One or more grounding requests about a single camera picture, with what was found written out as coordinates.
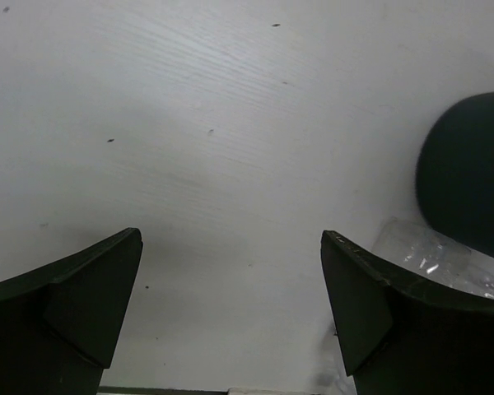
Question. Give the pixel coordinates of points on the clear bottle white orange label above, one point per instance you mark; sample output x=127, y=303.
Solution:
x=425, y=252

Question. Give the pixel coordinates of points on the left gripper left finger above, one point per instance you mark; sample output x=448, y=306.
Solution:
x=60, y=323

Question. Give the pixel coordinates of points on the dark grey plastic bin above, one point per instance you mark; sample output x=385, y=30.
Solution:
x=454, y=178

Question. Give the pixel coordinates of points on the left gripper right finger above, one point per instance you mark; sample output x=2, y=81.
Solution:
x=401, y=333

